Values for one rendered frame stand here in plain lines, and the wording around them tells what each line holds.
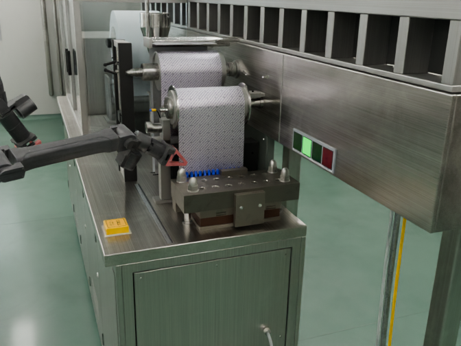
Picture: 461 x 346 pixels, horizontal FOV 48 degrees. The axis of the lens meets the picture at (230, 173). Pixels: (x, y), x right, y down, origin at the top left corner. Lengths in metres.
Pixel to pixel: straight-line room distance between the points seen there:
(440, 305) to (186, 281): 0.74
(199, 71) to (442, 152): 1.09
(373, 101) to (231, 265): 0.71
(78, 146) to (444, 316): 1.10
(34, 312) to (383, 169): 2.19
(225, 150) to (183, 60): 0.39
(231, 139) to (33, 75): 5.63
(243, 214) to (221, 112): 0.36
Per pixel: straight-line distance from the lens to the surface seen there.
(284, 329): 1.90
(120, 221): 1.69
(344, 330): 2.82
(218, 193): 1.62
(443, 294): 1.45
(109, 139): 1.60
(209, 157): 1.78
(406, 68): 1.23
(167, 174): 1.85
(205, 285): 1.68
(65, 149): 1.55
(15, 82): 7.27
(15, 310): 3.07
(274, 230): 1.68
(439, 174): 1.14
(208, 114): 1.74
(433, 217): 1.17
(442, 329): 1.49
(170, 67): 1.93
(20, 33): 7.20
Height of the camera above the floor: 1.61
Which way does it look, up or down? 19 degrees down
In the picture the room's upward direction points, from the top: 1 degrees clockwise
